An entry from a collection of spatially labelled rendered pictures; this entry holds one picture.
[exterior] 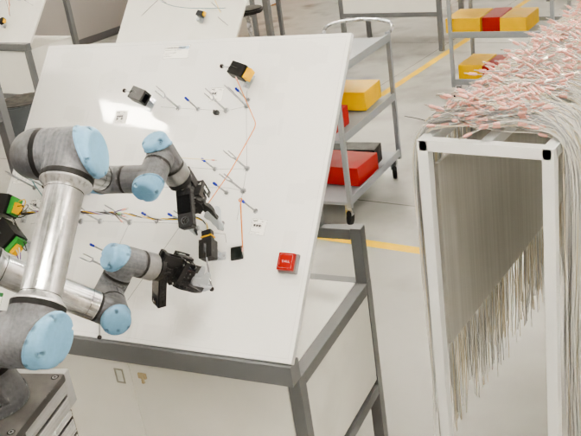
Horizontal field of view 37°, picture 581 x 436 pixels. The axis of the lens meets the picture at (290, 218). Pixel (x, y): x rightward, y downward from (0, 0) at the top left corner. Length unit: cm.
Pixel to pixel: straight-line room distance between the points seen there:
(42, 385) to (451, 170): 120
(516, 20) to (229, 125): 461
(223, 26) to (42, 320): 496
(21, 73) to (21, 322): 654
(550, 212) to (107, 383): 149
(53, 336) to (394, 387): 222
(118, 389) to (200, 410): 30
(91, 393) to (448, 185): 134
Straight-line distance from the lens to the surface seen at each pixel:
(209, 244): 249
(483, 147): 215
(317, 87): 265
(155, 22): 700
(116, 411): 292
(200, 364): 254
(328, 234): 285
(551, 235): 218
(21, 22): 829
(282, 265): 243
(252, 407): 260
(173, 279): 238
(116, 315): 215
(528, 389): 373
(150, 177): 227
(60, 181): 190
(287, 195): 254
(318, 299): 283
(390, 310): 431
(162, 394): 275
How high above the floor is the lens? 217
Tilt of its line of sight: 23 degrees down
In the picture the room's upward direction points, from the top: 9 degrees counter-clockwise
